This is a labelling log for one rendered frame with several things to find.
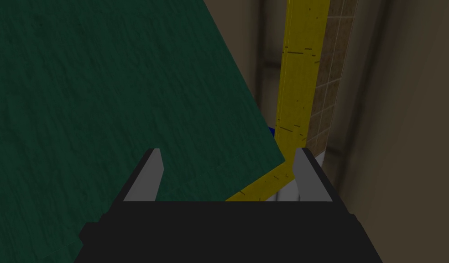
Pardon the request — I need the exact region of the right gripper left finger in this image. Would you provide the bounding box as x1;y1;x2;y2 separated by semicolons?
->
122;147;165;202

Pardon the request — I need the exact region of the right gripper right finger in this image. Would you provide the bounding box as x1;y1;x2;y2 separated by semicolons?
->
292;147;334;202

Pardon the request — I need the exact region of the dark green door leaf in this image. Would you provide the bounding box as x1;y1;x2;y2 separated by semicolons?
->
0;0;287;263

